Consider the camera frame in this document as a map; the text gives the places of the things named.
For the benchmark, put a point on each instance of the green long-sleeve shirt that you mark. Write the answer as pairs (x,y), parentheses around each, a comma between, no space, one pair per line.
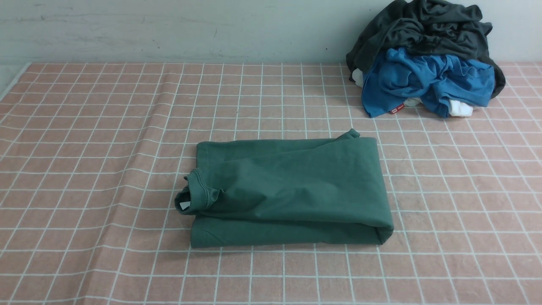
(271,192)

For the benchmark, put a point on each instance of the blue crumpled shirt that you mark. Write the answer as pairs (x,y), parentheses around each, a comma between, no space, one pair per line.
(436,79)

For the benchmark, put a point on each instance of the pink checkered tablecloth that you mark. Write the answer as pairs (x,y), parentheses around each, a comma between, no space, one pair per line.
(93,154)

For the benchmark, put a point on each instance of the dark grey crumpled garment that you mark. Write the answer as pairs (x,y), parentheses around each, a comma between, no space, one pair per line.
(426,27)

